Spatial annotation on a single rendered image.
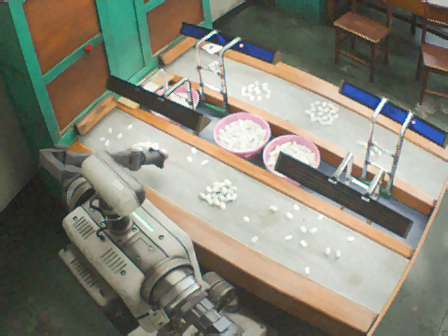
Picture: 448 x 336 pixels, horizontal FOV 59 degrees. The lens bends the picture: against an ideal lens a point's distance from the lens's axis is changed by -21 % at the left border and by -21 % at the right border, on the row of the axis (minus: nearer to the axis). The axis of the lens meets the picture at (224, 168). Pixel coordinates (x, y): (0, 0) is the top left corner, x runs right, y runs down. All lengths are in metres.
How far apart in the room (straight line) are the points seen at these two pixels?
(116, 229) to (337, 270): 1.03
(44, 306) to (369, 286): 1.99
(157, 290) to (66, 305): 1.81
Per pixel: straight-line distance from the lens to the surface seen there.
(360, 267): 1.97
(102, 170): 1.12
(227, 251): 1.97
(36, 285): 3.07
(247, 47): 2.40
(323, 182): 1.76
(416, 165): 2.39
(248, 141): 2.38
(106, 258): 1.20
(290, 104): 2.57
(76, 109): 2.53
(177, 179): 2.26
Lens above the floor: 2.43
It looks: 48 degrees down
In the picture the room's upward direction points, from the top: 7 degrees counter-clockwise
